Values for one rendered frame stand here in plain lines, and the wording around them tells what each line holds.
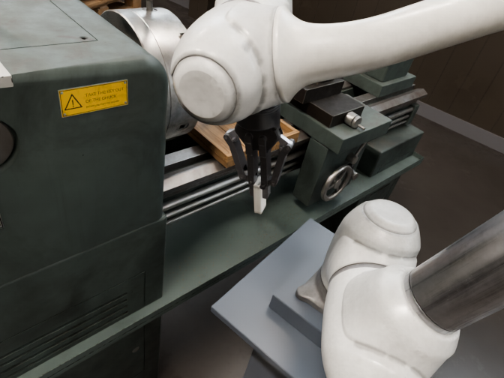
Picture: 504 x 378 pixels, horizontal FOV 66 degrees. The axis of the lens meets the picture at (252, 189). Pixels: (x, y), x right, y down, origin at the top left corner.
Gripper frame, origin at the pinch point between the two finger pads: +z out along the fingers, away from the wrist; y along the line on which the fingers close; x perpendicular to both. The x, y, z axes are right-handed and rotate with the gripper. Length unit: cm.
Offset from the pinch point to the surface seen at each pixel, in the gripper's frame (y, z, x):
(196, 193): -26.7, 20.9, 18.9
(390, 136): 22, 48, 116
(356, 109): 9, 13, 69
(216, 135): -27.9, 12.0, 36.4
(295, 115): -10, 16, 62
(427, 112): 50, 129, 317
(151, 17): -32.5, -25.7, 20.8
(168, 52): -26.5, -20.3, 16.0
